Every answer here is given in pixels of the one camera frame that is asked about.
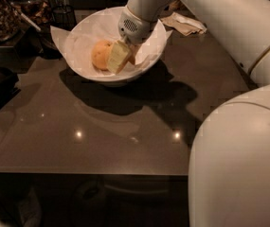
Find white shoe under table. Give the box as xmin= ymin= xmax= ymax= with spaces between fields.
xmin=0 ymin=187 xmax=42 ymax=227

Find black wire mesh cup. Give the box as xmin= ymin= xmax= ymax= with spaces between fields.
xmin=52 ymin=5 xmax=77 ymax=31

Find crumpled brown paper napkins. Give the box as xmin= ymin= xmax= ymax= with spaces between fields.
xmin=161 ymin=12 xmax=207 ymax=36

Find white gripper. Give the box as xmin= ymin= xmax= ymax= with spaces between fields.
xmin=107 ymin=7 xmax=156 ymax=74

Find dark metal box stand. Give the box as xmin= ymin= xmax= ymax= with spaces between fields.
xmin=0 ymin=27 xmax=42 ymax=73

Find white bowl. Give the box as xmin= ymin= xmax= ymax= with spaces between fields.
xmin=63 ymin=6 xmax=168 ymax=88

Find white paper liner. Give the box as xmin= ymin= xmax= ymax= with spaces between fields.
xmin=49 ymin=7 xmax=173 ymax=80

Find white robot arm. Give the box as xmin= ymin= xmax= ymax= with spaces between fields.
xmin=118 ymin=0 xmax=270 ymax=227

